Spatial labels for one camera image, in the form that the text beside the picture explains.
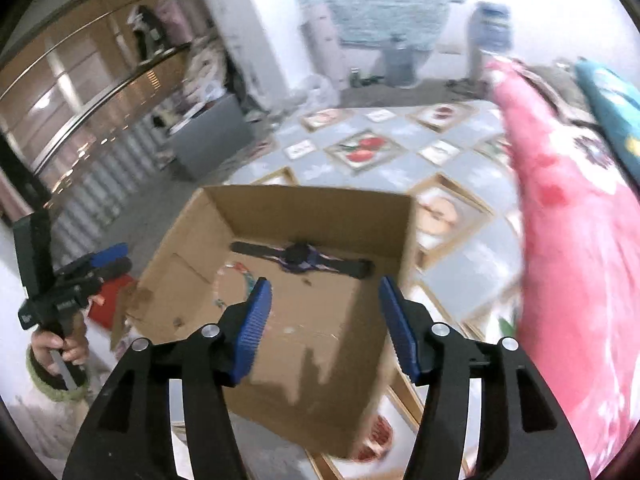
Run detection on white plastic bag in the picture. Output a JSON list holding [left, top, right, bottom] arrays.
[[300, 75, 341, 111]]

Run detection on person's left forearm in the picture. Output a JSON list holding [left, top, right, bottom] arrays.
[[0, 347, 98, 461]]

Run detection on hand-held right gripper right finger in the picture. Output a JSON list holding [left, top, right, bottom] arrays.
[[377, 275, 593, 480]]

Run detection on hanging clothes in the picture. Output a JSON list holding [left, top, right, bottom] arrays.
[[127, 0, 201, 61]]

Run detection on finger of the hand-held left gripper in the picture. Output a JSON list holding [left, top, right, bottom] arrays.
[[75, 258, 133, 297], [60, 243, 129, 281]]

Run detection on grey storage box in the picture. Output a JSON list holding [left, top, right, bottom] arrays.
[[170, 92, 256, 181]]

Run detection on white ribbed panel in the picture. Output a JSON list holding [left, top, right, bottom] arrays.
[[50, 110, 176, 256]]

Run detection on fruit printed bedsheet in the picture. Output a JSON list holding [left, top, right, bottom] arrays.
[[225, 102, 531, 480]]

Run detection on brown cardboard box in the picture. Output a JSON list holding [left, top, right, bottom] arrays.
[[110, 185, 418, 461]]

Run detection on blue water jug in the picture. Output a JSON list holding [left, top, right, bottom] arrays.
[[475, 2, 513, 53], [382, 42, 421, 88]]

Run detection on wooden wardrobe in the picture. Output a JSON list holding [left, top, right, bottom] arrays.
[[0, 0, 201, 211]]

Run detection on black wristwatch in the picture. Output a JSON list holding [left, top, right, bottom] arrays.
[[230, 240, 376, 281]]

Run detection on pink floral blanket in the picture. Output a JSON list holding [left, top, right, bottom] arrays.
[[485, 57, 640, 478]]

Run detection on teal pillow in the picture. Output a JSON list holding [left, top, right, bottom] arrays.
[[575, 57, 640, 181]]

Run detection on red cloth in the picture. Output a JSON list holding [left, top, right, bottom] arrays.
[[87, 275, 136, 328]]

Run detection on white floral bag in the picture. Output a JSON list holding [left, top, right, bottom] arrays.
[[182, 45, 231, 111]]

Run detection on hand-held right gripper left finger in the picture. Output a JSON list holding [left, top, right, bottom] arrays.
[[62, 276, 273, 480]]

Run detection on grey blanket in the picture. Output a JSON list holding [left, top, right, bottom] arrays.
[[520, 62, 601, 126]]

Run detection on person's left hand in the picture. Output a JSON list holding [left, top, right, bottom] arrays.
[[30, 317, 91, 376]]

